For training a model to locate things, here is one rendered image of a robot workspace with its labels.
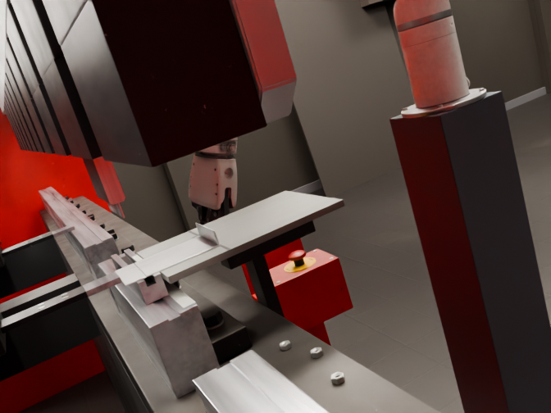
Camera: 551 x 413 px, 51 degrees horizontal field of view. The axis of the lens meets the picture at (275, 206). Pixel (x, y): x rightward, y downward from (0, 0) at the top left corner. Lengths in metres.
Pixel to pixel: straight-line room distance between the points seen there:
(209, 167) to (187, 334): 0.48
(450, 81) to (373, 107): 3.85
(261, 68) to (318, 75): 4.66
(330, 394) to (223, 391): 0.16
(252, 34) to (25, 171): 2.66
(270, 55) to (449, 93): 1.04
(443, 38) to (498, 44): 5.33
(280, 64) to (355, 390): 0.39
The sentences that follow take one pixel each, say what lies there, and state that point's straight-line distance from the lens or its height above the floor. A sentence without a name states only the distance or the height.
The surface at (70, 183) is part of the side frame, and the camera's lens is 2.93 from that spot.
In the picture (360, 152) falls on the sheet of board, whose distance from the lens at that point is 5.03.
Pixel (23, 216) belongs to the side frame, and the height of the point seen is 0.88.
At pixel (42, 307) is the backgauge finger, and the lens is 0.78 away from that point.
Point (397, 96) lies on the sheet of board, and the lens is 5.30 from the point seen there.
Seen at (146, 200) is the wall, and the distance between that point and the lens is 4.76.
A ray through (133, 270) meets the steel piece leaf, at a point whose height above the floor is 1.00.
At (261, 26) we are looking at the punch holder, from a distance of 0.30.
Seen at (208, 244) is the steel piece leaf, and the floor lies 1.00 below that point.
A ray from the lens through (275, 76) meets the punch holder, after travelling 0.29.
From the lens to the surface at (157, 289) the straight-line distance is 0.74.
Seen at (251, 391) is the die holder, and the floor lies 0.97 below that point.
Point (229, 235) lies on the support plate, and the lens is 0.79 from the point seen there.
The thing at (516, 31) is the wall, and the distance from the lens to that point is 6.83.
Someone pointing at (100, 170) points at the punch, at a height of 1.14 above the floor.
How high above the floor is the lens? 1.20
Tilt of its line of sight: 14 degrees down
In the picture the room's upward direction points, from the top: 18 degrees counter-clockwise
